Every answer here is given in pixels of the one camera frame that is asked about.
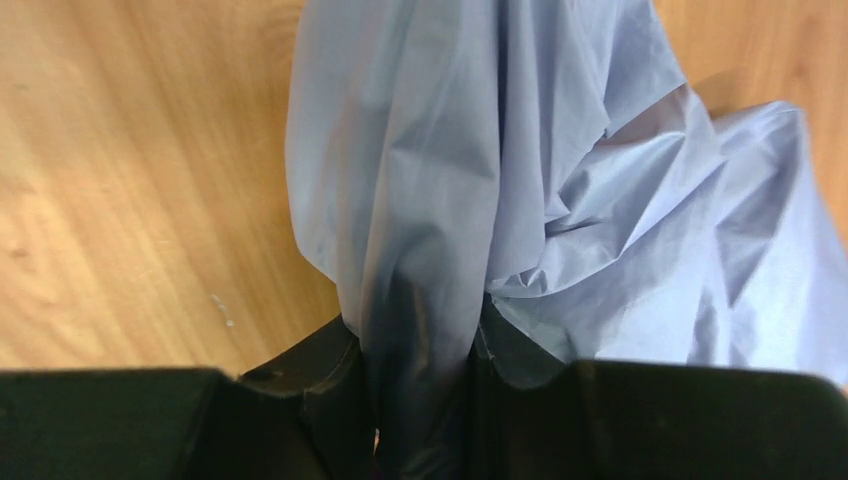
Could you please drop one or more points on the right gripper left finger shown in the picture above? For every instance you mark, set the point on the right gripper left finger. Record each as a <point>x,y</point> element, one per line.
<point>302,415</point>

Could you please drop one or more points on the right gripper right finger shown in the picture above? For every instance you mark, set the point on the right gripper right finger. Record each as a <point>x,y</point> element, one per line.
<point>535,417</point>

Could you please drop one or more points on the lavender folding umbrella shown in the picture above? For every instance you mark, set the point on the lavender folding umbrella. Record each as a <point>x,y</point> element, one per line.
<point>550,155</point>

